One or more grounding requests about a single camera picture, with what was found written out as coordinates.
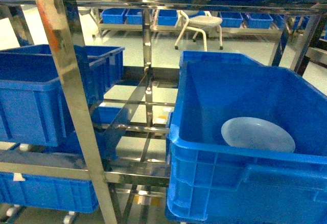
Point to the light blue round plate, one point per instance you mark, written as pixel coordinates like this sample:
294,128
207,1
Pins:
258,134

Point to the blue bin left shelf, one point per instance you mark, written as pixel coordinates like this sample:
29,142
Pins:
33,106

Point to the white round stool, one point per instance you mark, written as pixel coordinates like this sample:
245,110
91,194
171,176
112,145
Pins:
198,24

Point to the blue bin receiving plate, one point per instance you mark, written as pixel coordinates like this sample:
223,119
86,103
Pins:
212,182

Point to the blue bin lower left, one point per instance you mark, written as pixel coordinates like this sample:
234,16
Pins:
64,194

